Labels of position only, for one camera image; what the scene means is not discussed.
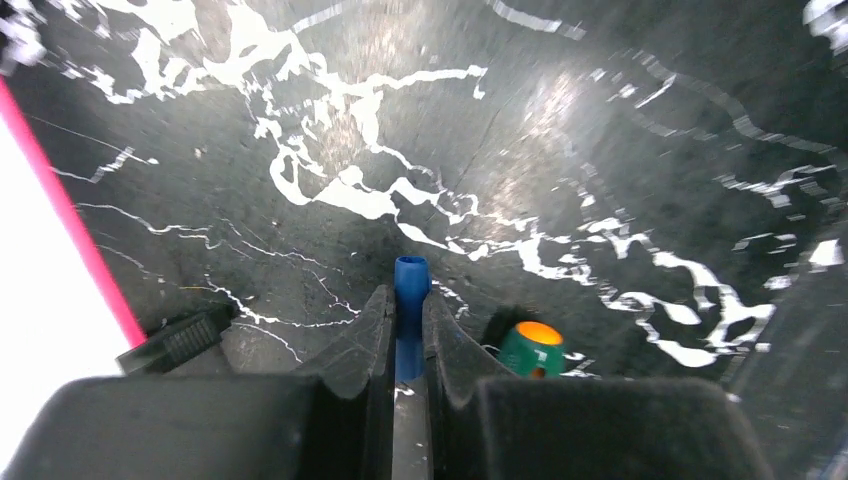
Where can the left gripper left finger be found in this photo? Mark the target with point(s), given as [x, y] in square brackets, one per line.
[330, 418]

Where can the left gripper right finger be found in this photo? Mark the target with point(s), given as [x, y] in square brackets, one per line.
[485, 422]

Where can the blue marker cap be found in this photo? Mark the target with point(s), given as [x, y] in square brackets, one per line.
[412, 285]

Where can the pink framed whiteboard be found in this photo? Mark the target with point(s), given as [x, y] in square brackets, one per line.
[63, 317]

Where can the green handled screwdriver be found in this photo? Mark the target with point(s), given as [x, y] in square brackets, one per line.
[533, 349]

